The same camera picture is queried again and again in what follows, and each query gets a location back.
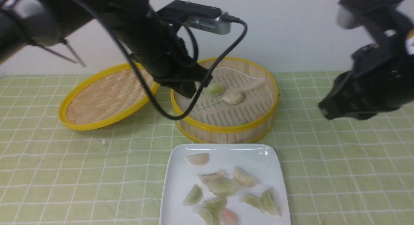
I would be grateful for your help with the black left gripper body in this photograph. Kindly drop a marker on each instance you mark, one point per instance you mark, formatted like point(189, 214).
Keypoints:
point(163, 54)

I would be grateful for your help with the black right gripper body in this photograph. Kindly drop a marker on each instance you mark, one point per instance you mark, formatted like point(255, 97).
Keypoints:
point(380, 81)

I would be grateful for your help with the green steamed dumpling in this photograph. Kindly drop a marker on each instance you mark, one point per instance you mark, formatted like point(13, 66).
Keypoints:
point(215, 89)

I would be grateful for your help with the white steamed dumpling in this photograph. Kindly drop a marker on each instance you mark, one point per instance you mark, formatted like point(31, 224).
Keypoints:
point(233, 98)

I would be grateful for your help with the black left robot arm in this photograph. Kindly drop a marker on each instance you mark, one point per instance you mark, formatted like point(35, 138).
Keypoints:
point(45, 23)

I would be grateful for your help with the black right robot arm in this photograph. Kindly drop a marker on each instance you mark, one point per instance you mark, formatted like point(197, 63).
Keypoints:
point(389, 28)

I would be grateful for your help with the pink dumpling on plate top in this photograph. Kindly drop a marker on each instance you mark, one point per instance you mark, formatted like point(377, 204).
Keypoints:
point(199, 159)

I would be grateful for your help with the pale dumpling plate centre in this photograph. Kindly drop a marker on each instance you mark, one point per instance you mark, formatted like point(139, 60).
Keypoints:
point(207, 179)

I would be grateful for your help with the green dumpling plate left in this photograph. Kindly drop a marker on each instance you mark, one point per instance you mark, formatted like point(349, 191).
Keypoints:
point(194, 196)

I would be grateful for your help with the green dumpling plate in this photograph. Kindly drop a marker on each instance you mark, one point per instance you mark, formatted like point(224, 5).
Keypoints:
point(253, 201)
point(194, 196)
point(224, 187)
point(215, 205)

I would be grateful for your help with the green dumpling plate centre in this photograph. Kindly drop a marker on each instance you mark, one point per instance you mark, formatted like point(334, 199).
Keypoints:
point(224, 187)

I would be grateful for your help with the yellowish dumpling on plate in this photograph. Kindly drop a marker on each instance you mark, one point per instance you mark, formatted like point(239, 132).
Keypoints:
point(243, 178)

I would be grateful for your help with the green dumpling plate bottom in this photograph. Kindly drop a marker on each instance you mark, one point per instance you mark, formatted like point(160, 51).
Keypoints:
point(215, 205)

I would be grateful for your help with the green dumpling plate right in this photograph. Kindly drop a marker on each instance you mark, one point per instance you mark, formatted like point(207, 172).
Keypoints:
point(253, 201)

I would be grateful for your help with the white square plate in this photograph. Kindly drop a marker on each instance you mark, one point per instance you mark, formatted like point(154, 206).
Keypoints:
point(258, 160)

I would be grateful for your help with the pink dumpling plate bottom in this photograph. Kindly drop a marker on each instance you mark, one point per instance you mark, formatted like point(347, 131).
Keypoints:
point(228, 217)

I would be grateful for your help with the yellow-rimmed bamboo steamer lid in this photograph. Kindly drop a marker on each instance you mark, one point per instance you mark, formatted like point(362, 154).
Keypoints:
point(103, 99)

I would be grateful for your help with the yellow-rimmed bamboo steamer basket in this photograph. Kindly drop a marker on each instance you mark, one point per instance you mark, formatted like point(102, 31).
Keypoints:
point(246, 133)

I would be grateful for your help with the green checkered tablecloth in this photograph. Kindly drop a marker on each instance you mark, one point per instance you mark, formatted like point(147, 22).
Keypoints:
point(339, 172)

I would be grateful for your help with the green dumpling far right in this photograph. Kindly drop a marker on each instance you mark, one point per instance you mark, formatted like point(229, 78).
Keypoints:
point(268, 202)

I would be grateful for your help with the green dumpling bottom edge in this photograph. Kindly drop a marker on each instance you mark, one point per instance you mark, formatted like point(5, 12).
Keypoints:
point(205, 215)

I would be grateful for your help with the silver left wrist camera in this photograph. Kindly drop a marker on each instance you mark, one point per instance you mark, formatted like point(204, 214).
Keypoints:
point(197, 16)

